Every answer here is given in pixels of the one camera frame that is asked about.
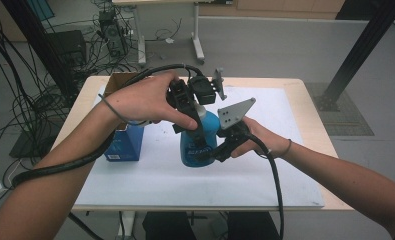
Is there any white desk frame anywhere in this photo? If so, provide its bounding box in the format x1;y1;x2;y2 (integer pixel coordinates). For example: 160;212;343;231
111;0;234;66

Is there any person's leg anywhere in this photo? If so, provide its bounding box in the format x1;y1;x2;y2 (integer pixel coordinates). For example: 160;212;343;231
142;211;198;240
226;211;283;240

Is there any black computer tower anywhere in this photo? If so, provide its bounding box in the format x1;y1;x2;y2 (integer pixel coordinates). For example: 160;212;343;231
98;9;130;58

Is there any wooden cabinet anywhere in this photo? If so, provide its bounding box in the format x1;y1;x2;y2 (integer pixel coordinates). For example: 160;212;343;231
198;0;347;20

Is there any grey floor mat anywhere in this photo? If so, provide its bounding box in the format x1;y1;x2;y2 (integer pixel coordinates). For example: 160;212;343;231
304;82;376;137

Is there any person's right leg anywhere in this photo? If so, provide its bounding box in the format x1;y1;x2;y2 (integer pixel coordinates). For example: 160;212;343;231
226;211;283;240

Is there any person's left hand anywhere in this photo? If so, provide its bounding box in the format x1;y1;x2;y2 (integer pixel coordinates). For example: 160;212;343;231
103;71;200;131

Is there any right wrist black band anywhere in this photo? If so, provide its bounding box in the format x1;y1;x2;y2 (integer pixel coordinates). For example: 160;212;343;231
255;138;292;160

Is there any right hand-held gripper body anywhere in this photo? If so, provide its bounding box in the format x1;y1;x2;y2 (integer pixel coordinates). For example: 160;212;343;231
216;97;257;148

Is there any white table leg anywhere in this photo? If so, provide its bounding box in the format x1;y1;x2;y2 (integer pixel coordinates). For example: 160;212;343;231
118;210;137;240

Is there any light wooden table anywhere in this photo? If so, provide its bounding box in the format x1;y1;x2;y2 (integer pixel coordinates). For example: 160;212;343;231
51;75;354;212

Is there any left wrist black band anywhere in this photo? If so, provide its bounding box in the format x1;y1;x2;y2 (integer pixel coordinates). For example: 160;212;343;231
97;93;147;127

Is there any black metal post with cables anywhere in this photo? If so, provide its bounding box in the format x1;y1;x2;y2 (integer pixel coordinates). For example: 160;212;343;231
0;0;80;98

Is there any blue cardboard box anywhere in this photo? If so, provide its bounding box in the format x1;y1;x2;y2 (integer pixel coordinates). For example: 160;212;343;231
103;71;146;162

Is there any blue plastic bottle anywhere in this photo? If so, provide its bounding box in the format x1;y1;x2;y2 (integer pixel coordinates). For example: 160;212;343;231
179;102;222;168

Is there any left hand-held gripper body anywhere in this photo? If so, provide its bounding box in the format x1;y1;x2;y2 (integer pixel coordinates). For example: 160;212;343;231
166;67;228;112

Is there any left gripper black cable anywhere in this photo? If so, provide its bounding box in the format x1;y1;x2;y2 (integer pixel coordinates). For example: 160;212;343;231
11;63;205;188

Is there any black floor base plate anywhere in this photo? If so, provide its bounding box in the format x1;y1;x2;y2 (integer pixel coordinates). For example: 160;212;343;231
9;129;54;160

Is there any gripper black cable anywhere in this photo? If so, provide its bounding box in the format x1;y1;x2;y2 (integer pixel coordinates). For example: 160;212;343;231
246;132;285;240
11;63;205;188

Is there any person's left leg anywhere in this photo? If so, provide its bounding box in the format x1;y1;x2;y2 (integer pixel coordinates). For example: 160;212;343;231
142;211;198;240

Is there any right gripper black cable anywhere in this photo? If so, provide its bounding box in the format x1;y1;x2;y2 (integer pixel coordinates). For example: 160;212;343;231
246;132;285;240

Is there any wrist black band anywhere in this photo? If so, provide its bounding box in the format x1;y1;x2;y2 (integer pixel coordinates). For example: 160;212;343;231
97;93;147;127
255;138;292;160

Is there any white foam sheet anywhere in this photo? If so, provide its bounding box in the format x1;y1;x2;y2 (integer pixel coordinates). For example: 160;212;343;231
74;85;325;208

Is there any black equipment box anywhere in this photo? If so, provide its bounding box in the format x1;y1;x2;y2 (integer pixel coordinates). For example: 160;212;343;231
47;29;88;68

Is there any tangle of black floor cables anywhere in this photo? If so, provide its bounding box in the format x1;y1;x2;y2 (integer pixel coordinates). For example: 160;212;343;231
0;0;183;215

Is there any person's right hand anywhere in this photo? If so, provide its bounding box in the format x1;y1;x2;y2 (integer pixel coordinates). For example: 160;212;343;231
229;116;291;159

